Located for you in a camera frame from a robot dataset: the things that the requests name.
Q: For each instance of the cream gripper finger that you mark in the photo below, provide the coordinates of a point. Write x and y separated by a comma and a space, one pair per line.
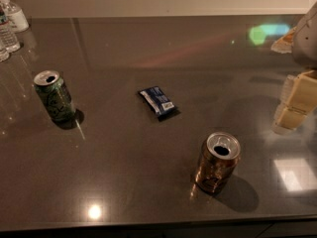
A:
283, 116
303, 96

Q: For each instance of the blue rxbar wrapper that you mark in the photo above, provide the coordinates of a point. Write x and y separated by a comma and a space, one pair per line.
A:
157, 101

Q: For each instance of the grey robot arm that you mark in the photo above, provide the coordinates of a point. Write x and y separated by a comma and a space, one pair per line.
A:
301, 41

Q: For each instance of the gold soda can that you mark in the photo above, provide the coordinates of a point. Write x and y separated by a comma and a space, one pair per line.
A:
220, 153

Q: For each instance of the green soda can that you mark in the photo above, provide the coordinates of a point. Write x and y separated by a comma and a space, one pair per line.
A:
52, 90

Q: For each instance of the hand sanitizer pump bottle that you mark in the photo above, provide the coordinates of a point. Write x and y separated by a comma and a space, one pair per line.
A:
15, 16

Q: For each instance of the clear water bottle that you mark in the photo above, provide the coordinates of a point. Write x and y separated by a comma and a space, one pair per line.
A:
7, 36

